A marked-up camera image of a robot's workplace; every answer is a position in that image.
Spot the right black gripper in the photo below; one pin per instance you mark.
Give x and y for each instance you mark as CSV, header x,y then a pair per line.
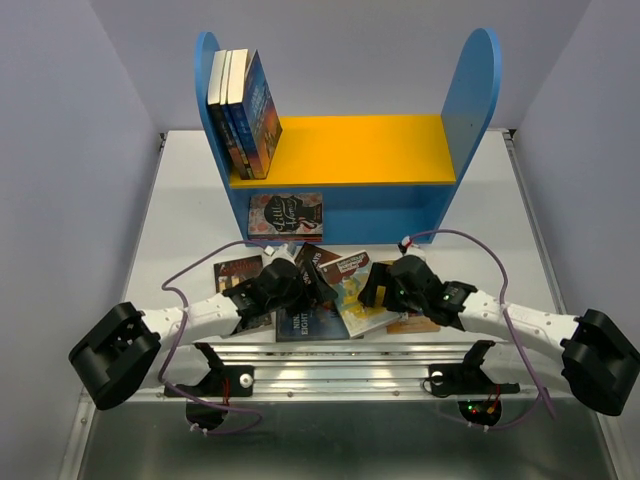
x,y
381,274

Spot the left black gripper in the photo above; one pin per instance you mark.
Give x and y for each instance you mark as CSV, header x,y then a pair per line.
x,y
319,294

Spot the Three Days to See book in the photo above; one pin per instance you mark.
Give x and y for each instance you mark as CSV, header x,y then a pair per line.
x,y
311,280

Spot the yellow teal paperback book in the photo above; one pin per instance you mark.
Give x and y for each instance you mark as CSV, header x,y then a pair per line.
x,y
347,276

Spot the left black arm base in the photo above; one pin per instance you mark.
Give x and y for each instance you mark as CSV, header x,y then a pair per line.
x,y
208,404

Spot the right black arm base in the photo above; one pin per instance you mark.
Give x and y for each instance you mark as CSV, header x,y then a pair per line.
x,y
482,407

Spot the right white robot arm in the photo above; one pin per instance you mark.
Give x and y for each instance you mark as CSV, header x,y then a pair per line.
x,y
587,356

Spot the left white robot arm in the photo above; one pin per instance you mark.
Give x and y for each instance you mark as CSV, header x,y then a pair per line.
x,y
118,356

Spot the Nineteen Eighty-Four blue book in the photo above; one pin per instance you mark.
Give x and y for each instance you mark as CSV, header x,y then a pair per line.
x,y
319,324

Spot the orange Othello book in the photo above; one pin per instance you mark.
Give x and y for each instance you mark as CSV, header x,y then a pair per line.
x,y
412,323

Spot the Little Women floral book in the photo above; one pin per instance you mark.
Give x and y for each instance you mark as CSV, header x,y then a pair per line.
x,y
286,216

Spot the dark door cover book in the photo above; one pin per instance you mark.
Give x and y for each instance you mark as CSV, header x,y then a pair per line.
x,y
229,274

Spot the blue and yellow bookshelf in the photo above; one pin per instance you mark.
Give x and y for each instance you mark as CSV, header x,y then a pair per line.
x,y
381,176

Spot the upright blue orange book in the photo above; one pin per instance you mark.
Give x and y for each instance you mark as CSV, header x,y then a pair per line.
x,y
260,125

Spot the middle upright blue book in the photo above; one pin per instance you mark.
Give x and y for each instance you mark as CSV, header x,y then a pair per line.
x,y
232,89

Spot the leftmost upright dark book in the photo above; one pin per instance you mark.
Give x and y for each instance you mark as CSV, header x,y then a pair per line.
x,y
214,102

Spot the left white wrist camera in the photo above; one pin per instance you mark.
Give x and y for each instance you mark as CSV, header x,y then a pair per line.
x,y
285,251

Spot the aluminium mounting rail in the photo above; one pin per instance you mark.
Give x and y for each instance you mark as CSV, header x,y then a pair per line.
x,y
358,370

